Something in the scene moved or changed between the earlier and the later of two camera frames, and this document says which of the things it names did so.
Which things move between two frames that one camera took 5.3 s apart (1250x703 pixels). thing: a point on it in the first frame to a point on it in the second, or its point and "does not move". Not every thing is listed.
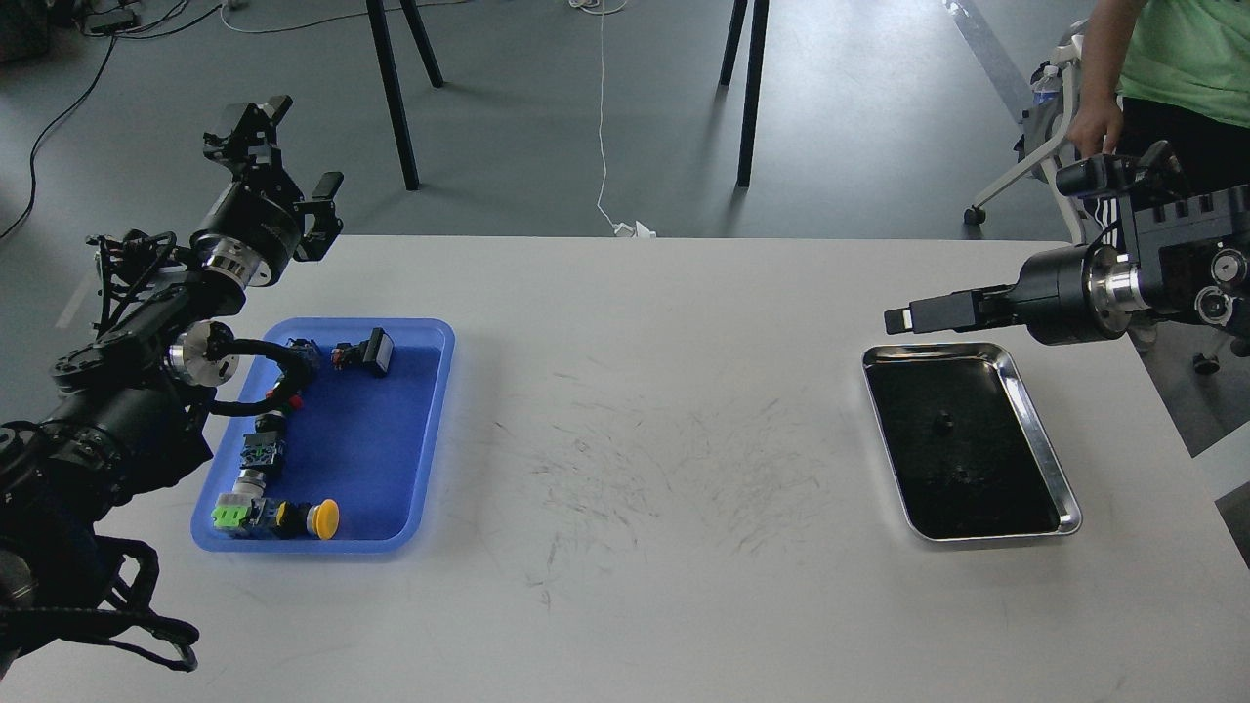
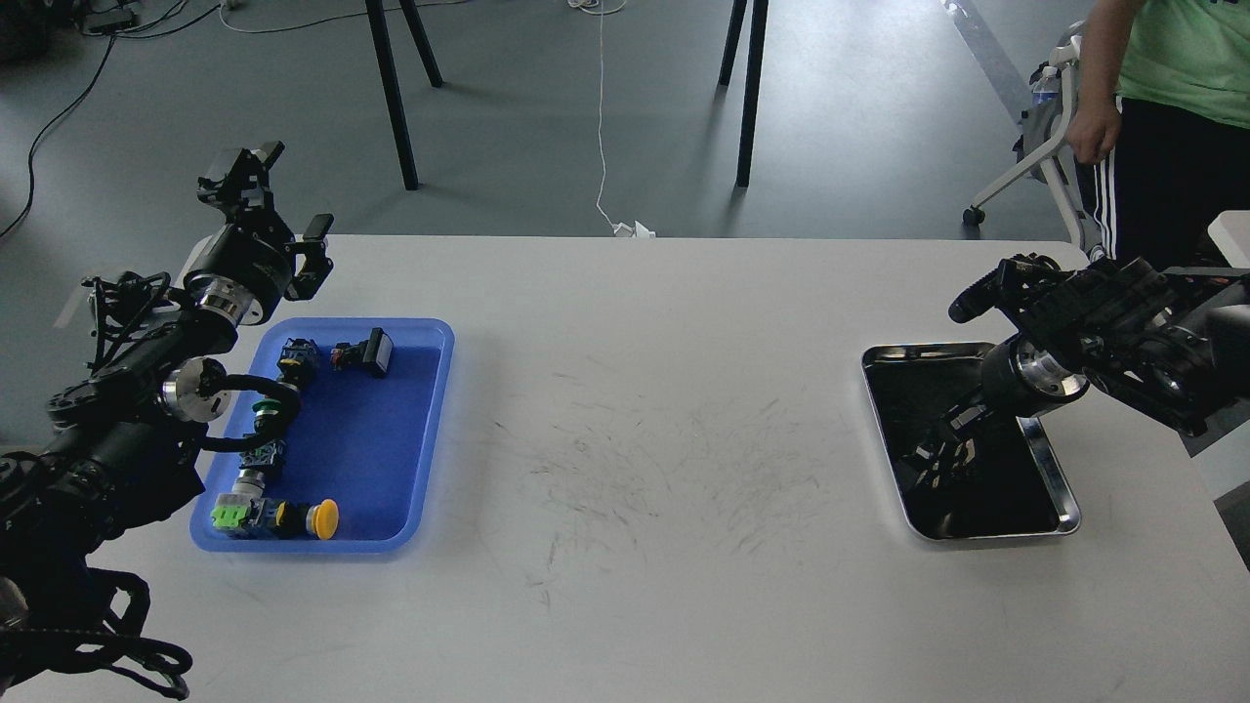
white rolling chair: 1043,142 does not move
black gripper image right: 1078,294 to 1015,375
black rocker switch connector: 374,353 does not move
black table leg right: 754,77 does not move
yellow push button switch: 294,520 does not move
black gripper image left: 250,237 to 247,268
